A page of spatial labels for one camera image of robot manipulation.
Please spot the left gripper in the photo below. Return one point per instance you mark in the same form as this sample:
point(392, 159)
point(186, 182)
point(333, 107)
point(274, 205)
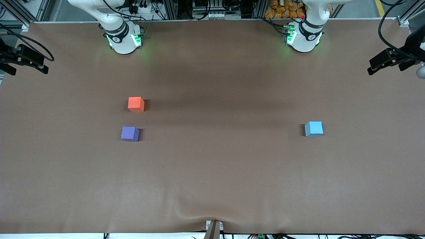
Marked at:
point(412, 45)

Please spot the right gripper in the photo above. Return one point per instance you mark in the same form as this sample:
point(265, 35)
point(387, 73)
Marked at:
point(7, 55)

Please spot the blue foam block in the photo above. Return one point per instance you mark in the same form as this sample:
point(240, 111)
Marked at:
point(313, 128)

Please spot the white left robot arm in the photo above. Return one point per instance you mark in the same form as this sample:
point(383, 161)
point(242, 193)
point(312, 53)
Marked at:
point(303, 41)

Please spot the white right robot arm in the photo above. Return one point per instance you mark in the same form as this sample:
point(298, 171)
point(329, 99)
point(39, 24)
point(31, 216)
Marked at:
point(123, 43)

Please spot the orange foam block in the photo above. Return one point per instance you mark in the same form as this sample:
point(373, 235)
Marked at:
point(136, 104)

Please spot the purple foam block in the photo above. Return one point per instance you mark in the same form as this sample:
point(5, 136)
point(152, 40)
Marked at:
point(130, 133)

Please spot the orange lumpy bag pile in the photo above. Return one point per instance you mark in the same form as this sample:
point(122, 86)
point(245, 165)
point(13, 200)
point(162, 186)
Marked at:
point(285, 8)

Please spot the white power strip with plugs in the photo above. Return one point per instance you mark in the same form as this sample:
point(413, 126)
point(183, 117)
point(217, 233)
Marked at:
point(144, 8)

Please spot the small white power strip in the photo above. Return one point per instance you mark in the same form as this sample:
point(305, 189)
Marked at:
point(216, 15)

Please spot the brown table cloth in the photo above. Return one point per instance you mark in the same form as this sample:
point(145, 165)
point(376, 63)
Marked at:
point(212, 166)

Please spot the aluminium frame post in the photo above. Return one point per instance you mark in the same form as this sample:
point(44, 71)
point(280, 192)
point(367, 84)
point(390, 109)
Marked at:
point(411, 13)
point(15, 13)

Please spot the brown camera stand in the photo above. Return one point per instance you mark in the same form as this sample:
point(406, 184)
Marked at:
point(213, 230)

